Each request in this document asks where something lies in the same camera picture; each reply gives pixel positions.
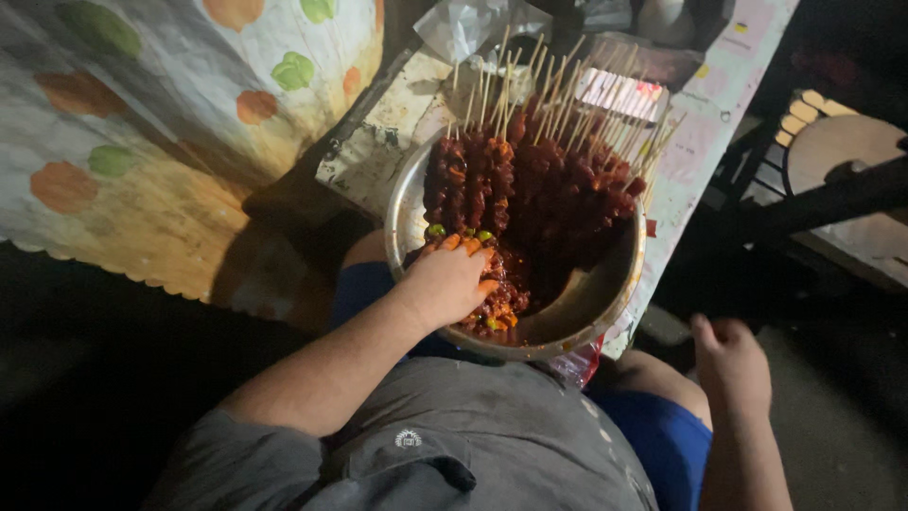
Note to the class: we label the person's blue shorts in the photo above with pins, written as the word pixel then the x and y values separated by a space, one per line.
pixel 660 440

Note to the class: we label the round wooden stool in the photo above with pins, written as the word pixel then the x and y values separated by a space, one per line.
pixel 844 149

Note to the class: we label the white red skewer packet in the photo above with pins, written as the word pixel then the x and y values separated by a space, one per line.
pixel 621 92

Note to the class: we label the fruit print tablecloth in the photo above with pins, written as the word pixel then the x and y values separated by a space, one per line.
pixel 156 128

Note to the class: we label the person's gray shirt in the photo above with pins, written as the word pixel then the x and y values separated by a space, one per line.
pixel 461 440

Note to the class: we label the person's right hand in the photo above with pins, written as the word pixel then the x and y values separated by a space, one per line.
pixel 734 369

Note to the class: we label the round metal bowl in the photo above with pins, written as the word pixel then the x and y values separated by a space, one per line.
pixel 589 305

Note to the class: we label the heap of marinated meat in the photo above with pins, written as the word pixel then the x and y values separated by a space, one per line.
pixel 505 298

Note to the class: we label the red plastic bag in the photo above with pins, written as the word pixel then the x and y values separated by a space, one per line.
pixel 576 363

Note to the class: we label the clear crumpled plastic bag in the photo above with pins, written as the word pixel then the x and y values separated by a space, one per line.
pixel 468 28

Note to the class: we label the person's left hand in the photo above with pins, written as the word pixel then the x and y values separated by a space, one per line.
pixel 443 284

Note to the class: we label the pile of marinated meat skewers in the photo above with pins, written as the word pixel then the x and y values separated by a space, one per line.
pixel 546 177

